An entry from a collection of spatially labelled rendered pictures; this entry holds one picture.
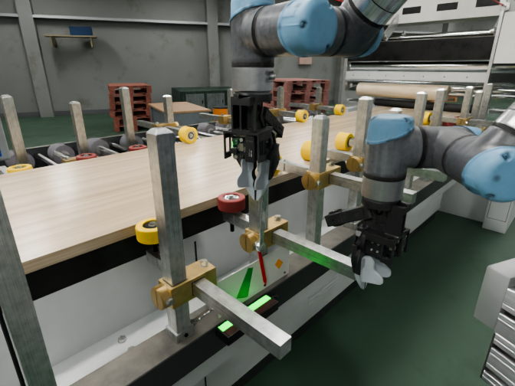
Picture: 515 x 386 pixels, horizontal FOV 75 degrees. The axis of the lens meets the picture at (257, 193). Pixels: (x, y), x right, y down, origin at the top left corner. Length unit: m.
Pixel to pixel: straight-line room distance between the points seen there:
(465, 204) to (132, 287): 2.99
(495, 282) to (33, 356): 0.69
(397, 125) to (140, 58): 10.11
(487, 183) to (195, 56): 10.42
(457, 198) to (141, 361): 3.07
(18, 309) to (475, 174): 0.66
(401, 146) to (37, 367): 0.68
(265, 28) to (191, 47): 10.22
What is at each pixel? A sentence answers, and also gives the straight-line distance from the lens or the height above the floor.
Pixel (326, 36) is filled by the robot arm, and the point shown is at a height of 1.30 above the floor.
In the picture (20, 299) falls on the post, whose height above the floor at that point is 0.95.
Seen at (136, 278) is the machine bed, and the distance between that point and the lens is 0.95.
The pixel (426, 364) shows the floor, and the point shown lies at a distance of 1.86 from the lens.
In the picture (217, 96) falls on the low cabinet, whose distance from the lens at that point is 9.00.
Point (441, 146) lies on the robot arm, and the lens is 0.62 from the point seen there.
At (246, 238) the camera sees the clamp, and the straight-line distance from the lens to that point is 0.84.
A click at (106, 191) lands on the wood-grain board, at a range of 1.12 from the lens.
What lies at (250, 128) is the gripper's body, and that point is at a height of 1.15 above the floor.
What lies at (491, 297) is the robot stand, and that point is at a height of 0.95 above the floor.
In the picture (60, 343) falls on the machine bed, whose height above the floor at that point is 0.67.
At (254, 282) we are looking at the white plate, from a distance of 0.89.
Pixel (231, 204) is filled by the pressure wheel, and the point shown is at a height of 0.90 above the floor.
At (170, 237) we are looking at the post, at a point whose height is 0.95.
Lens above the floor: 1.26
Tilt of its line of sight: 21 degrees down
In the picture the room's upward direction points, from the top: straight up
